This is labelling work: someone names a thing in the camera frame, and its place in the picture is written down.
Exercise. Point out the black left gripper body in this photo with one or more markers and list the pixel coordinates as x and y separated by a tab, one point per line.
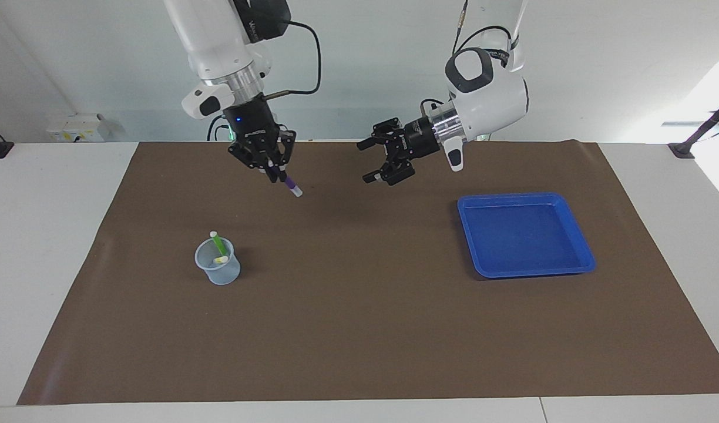
419	138

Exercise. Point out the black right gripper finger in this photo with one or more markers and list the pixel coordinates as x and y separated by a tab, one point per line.
248	160
284	150

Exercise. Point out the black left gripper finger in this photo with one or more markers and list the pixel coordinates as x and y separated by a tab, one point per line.
400	167
392	132

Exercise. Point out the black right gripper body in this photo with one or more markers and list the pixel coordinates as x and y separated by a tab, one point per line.
254	129

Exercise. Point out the purple marker pen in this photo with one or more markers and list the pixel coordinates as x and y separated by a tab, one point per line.
292	185

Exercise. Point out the green marker pen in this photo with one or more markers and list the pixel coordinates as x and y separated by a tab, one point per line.
218	244

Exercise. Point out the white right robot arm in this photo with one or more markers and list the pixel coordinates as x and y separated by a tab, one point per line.
212	41

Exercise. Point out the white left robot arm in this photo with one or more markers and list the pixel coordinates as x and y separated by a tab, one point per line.
489	100

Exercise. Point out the translucent plastic cup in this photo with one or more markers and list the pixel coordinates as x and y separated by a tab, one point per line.
224	275

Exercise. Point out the blue plastic tray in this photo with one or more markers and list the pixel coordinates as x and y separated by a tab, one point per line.
524	241

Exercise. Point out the brown table mat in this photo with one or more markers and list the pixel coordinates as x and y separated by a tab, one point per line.
359	329

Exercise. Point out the black camera stand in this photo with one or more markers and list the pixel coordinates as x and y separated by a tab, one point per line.
682	151

